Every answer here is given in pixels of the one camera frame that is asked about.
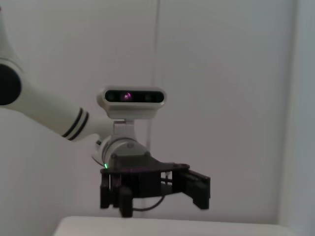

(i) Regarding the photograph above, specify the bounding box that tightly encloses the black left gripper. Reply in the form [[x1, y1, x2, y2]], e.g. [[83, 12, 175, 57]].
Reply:
[[99, 150, 211, 218]]

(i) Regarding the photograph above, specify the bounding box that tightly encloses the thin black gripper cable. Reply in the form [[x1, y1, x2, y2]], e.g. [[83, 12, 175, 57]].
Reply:
[[132, 171, 173, 212]]

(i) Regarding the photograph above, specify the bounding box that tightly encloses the silver camera mount bracket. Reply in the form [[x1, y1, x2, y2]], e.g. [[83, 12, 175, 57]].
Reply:
[[112, 118, 137, 144]]

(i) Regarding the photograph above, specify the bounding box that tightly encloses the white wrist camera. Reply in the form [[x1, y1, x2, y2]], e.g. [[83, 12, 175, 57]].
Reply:
[[96, 86, 168, 119]]

